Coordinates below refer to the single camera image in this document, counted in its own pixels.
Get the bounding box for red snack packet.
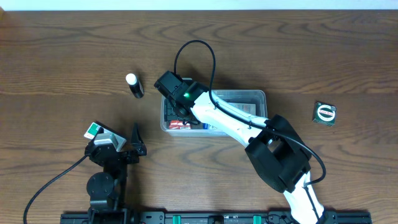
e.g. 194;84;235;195
169;120;191;130

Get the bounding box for blue fever patch packet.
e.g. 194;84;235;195
201;102;257;131

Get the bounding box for green round tape box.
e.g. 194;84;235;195
312;101;336;126

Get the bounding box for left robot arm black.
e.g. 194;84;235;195
84;123;147;224

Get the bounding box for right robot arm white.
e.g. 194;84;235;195
155;80;326;223

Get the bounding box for clear plastic container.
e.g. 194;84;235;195
160;90;267;138

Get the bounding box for dark bottle white cap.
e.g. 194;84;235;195
126;73;144;99

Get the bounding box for green white card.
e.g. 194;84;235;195
83;122;101;139

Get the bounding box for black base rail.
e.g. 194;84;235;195
60;210;373;224

